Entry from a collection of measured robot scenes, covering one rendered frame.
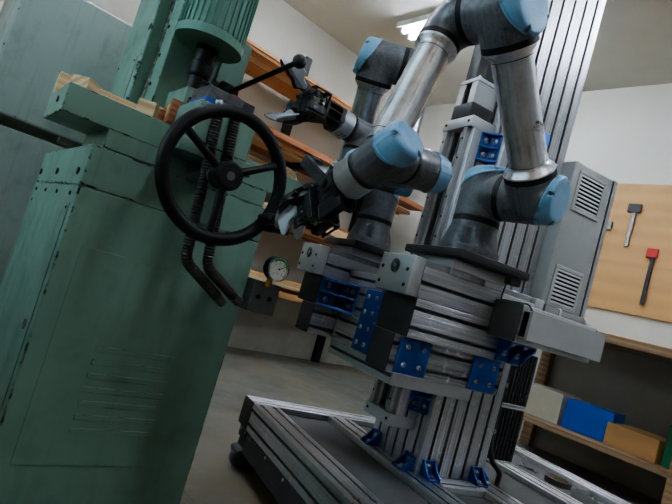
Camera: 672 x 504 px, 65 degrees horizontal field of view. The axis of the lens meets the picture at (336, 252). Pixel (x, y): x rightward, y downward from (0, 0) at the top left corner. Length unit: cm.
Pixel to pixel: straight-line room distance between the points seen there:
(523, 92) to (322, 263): 77
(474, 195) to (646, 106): 325
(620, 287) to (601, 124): 127
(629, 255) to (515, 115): 297
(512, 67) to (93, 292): 99
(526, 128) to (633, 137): 323
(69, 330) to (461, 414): 105
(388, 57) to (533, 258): 74
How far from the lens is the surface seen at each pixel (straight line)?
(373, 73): 168
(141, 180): 125
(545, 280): 169
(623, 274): 408
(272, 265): 132
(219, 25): 146
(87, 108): 123
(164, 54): 159
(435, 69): 117
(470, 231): 132
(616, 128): 451
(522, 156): 124
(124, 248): 124
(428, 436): 158
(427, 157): 95
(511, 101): 121
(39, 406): 128
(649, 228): 412
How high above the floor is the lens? 64
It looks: 4 degrees up
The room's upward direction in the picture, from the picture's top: 16 degrees clockwise
